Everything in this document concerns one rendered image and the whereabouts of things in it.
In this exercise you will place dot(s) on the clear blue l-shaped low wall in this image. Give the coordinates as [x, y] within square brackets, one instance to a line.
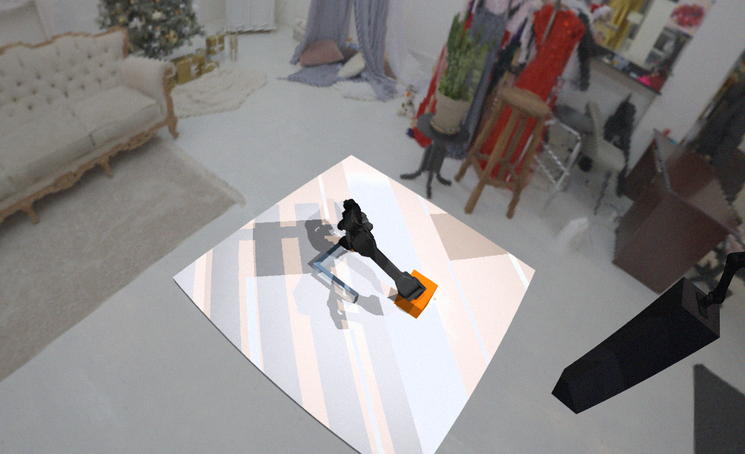
[332, 276]

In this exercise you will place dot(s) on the clear low corner walls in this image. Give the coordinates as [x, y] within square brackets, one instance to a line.
[328, 280]

